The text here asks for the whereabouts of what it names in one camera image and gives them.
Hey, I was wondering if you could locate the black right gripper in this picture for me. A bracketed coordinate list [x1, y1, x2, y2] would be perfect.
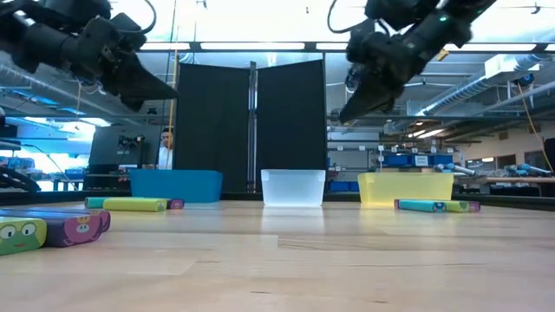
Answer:
[338, 30, 430, 124]

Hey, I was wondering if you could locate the clear plastic bin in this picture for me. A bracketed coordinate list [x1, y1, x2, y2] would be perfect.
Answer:
[260, 168, 326, 207]

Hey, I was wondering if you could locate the large dark monitor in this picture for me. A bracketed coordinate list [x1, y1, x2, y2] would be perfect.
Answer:
[88, 125, 162, 168]

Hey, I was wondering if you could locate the person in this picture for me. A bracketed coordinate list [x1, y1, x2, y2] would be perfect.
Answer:
[156, 127, 174, 171]

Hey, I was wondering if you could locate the wooden workbench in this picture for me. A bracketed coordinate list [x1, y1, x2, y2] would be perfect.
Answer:
[454, 175, 555, 185]

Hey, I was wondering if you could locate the yellow translucent plastic bin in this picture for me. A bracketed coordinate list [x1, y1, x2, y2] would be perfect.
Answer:
[357, 172, 455, 205]

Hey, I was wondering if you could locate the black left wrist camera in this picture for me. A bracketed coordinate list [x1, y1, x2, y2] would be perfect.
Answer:
[38, 0, 113, 23]

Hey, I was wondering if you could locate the green rectangular block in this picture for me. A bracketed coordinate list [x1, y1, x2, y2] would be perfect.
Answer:
[444, 200, 471, 213]
[102, 198, 168, 213]
[0, 216, 48, 257]

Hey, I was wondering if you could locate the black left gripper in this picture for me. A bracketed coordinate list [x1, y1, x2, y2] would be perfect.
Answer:
[69, 11, 180, 113]

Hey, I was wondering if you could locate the black folding partition screen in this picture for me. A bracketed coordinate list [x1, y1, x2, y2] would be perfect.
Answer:
[174, 59, 327, 194]

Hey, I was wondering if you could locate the blue plastic bin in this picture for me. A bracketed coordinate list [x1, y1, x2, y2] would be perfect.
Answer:
[128, 168, 224, 204]

